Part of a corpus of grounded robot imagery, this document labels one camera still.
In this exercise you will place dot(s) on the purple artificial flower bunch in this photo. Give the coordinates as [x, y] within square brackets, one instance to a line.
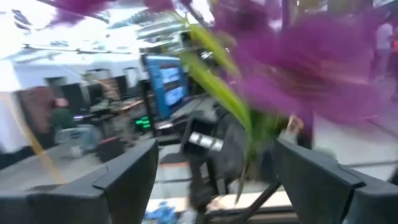
[81, 9]
[311, 68]

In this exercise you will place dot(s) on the blue artificial flower bunch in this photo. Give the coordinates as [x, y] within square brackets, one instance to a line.
[163, 214]

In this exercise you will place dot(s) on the green LED display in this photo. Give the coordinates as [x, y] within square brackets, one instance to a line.
[143, 123]

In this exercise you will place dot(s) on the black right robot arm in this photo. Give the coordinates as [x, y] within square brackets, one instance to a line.
[224, 161]

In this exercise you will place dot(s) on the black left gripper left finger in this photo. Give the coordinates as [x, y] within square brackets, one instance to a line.
[93, 205]

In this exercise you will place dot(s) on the person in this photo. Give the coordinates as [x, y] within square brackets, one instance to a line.
[63, 116]
[384, 46]

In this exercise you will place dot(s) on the blue computer monitor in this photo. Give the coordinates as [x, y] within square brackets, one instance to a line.
[168, 84]

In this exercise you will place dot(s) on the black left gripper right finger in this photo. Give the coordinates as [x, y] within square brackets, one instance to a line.
[335, 199]

